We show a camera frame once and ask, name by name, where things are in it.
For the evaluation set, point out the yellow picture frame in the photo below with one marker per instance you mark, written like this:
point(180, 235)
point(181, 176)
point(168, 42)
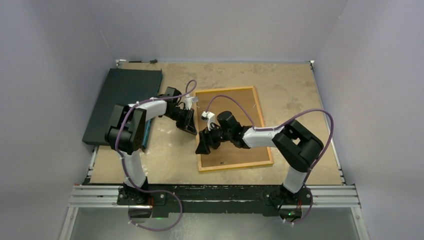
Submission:
point(235, 167)

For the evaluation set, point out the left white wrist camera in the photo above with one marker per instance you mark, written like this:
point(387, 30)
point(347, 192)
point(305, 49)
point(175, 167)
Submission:
point(188, 102)

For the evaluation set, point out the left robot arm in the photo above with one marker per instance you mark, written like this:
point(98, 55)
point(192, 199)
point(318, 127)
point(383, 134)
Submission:
point(126, 131)

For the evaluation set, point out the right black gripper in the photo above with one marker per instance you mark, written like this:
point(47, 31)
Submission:
point(207, 139)

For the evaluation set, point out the dark blue flat box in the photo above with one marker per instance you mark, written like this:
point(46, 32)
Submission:
point(121, 86)

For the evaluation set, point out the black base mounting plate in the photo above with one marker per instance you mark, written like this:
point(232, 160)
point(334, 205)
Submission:
point(266, 200)

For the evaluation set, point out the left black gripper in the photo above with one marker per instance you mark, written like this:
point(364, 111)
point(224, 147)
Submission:
point(188, 124)

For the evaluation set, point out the aluminium rail frame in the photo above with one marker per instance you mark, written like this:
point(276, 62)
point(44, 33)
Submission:
point(105, 196)

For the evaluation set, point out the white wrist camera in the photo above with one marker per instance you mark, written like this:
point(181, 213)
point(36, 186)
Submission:
point(188, 102)
point(209, 118)

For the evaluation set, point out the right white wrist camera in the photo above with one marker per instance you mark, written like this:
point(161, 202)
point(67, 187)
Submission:
point(209, 118)

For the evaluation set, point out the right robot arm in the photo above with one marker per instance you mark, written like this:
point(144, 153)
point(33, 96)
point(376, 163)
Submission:
point(299, 147)

